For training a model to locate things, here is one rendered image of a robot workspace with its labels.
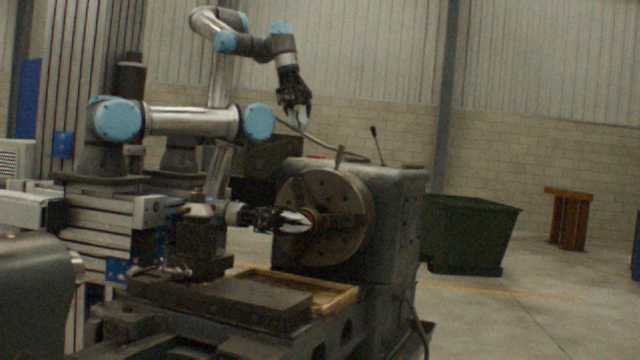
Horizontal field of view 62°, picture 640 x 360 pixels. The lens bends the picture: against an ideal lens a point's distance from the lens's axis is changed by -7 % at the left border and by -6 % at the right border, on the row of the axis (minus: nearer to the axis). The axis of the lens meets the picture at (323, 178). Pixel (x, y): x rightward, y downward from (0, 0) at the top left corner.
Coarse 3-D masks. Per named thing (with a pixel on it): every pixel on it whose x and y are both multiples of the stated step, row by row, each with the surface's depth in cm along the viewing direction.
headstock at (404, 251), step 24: (288, 168) 200; (312, 168) 198; (360, 168) 193; (384, 168) 192; (384, 192) 187; (408, 192) 208; (384, 216) 188; (408, 216) 207; (384, 240) 188; (408, 240) 213; (288, 264) 200; (360, 264) 191; (384, 264) 188; (408, 264) 222
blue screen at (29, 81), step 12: (36, 60) 841; (24, 72) 881; (36, 72) 838; (24, 84) 878; (36, 84) 835; (24, 96) 875; (36, 96) 832; (24, 108) 872; (36, 108) 830; (24, 120) 870; (36, 120) 828; (24, 132) 867
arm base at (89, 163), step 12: (84, 144) 162; (96, 144) 159; (108, 144) 160; (120, 144) 164; (84, 156) 160; (96, 156) 159; (108, 156) 160; (120, 156) 163; (84, 168) 158; (96, 168) 158; (108, 168) 159; (120, 168) 162
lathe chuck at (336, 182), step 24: (288, 192) 183; (312, 192) 180; (336, 192) 177; (360, 192) 176; (288, 240) 183; (312, 240) 180; (336, 240) 177; (360, 240) 175; (312, 264) 180; (336, 264) 178
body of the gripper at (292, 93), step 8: (280, 72) 174; (288, 72) 175; (296, 72) 179; (280, 80) 174; (288, 80) 175; (280, 88) 174; (288, 88) 173; (296, 88) 172; (288, 96) 174; (296, 96) 174; (304, 96) 177; (280, 104) 176; (288, 104) 177; (296, 104) 180
